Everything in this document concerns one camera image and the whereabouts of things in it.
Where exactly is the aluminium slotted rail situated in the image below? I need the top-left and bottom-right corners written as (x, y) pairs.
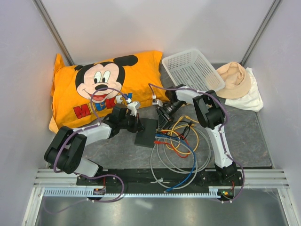
top-left (33, 168), bottom-right (289, 198)

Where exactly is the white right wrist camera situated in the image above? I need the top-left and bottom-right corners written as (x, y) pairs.
top-left (152, 95), bottom-right (163, 107)

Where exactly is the black network switch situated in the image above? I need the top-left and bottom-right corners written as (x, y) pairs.
top-left (134, 118), bottom-right (158, 148)

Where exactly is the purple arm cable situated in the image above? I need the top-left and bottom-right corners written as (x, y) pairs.
top-left (148, 82), bottom-right (245, 189)
top-left (53, 87), bottom-right (132, 174)

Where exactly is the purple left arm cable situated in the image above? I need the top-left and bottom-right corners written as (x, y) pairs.
top-left (53, 87), bottom-right (132, 174)

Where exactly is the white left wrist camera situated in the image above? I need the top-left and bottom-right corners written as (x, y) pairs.
top-left (127, 101), bottom-right (141, 117)

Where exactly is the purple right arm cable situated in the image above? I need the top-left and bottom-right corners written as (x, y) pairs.
top-left (148, 82), bottom-right (245, 189)

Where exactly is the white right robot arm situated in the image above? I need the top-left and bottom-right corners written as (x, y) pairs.
top-left (156, 85), bottom-right (238, 186)

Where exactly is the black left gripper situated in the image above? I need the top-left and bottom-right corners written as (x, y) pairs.
top-left (119, 112), bottom-right (144, 133)

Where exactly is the black ethernet cable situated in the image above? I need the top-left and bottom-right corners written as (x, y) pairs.
top-left (164, 120), bottom-right (196, 142)

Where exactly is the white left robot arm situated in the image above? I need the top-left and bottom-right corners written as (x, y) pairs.
top-left (44, 101), bottom-right (144, 185)

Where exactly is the white crumpled cloth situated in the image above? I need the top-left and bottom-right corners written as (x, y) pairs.
top-left (225, 67), bottom-right (263, 112)

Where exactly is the orange Mickey Mouse pillow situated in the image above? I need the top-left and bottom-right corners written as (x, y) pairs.
top-left (49, 50), bottom-right (167, 133)

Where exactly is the yellow ethernet cable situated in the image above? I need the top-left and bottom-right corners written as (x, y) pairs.
top-left (162, 121), bottom-right (200, 151)
top-left (174, 115), bottom-right (200, 127)

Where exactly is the blue ethernet cable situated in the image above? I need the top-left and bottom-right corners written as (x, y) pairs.
top-left (154, 131), bottom-right (198, 194)

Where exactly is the red ethernet cable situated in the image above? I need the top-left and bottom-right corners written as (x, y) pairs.
top-left (154, 130), bottom-right (195, 159)

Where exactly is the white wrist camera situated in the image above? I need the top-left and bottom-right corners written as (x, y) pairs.
top-left (152, 95), bottom-right (163, 107)
top-left (127, 101), bottom-right (141, 117)

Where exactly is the white plastic mesh basket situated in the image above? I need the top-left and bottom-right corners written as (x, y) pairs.
top-left (162, 49), bottom-right (225, 92)

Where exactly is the grey ethernet cable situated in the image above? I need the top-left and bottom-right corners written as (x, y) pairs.
top-left (150, 129), bottom-right (212, 188)

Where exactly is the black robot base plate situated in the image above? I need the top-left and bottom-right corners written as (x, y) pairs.
top-left (76, 168), bottom-right (243, 194)

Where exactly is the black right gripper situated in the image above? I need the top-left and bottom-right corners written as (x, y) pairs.
top-left (155, 100), bottom-right (185, 131)

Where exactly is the peach folded cloth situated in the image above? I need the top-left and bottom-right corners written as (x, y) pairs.
top-left (216, 62), bottom-right (251, 99)

